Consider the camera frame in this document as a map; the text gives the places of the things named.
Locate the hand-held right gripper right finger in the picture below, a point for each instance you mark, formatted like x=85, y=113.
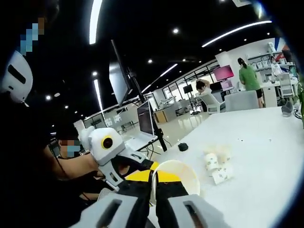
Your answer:
x=185, y=211

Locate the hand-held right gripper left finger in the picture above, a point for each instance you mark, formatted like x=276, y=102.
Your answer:
x=111, y=211

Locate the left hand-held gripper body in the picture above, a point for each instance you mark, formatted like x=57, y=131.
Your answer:
x=104, y=147

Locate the white paper cup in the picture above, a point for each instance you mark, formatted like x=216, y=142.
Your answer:
x=187, y=175

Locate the pile of paper cups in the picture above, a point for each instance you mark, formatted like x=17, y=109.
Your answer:
x=218, y=166

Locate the silver laptop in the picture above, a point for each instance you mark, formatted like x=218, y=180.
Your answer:
x=145, y=118

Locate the black stand pole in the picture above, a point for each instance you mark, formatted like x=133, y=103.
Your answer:
x=152, y=118

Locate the wooden cabinet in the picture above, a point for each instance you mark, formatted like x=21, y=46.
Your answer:
x=159, y=116

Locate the black mouse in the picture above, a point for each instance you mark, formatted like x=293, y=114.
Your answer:
x=183, y=146

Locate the dark mounted monitor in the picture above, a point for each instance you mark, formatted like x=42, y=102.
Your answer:
x=118, y=78

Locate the operator person with mask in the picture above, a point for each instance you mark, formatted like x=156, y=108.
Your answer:
x=28, y=185

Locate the black screen on stand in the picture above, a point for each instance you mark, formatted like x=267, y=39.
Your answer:
x=188, y=89

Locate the white office chair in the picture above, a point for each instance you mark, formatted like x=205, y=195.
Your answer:
x=286, y=84
x=211, y=103

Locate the white worn device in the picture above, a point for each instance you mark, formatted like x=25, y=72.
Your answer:
x=16, y=78

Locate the grey chair backrest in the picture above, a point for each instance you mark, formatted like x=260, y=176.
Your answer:
x=241, y=101

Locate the pink monitor screen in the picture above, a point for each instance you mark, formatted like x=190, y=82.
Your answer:
x=223, y=73

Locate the grey curved device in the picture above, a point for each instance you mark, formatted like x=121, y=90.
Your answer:
x=287, y=109

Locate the storage shelves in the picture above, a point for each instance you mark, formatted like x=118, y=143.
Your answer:
x=263, y=61

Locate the long ceiling light strip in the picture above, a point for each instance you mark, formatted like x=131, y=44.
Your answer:
x=237, y=32

